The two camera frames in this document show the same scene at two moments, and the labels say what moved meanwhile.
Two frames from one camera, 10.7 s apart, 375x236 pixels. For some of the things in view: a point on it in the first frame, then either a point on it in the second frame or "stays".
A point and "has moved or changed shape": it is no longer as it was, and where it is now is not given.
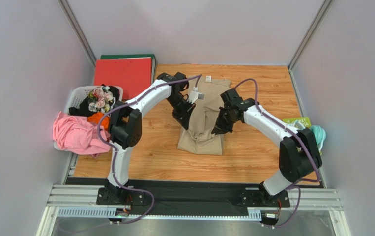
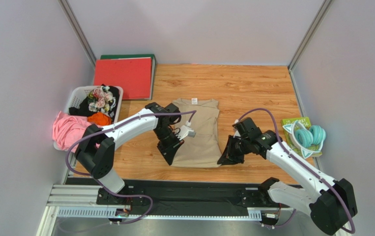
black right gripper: x=221 y=121 to x=237 y=146
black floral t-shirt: x=100 y=99 stays
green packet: x=305 y=121 stays
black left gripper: x=184 y=116 to x=168 y=152
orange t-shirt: x=97 y=117 stays
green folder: x=154 y=66 stays
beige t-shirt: x=199 y=137 has moved or changed shape
